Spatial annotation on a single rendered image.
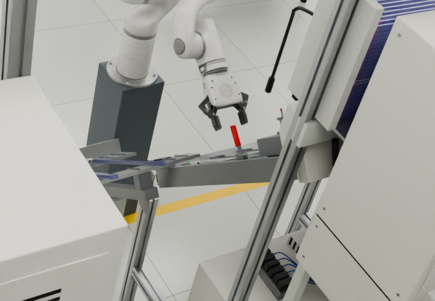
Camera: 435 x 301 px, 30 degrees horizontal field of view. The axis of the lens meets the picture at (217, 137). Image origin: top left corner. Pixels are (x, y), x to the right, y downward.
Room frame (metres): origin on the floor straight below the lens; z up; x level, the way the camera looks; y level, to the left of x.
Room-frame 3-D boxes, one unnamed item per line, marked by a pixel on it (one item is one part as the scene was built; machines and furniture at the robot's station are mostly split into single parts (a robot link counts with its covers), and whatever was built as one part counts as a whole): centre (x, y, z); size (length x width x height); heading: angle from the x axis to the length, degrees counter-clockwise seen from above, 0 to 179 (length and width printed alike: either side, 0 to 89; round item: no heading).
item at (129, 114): (2.42, 0.37, 0.35); 0.18 x 0.18 x 0.70; 45
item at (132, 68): (2.42, 0.37, 0.79); 0.19 x 0.19 x 0.18
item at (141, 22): (2.44, 0.34, 1.00); 0.19 x 0.12 x 0.24; 123
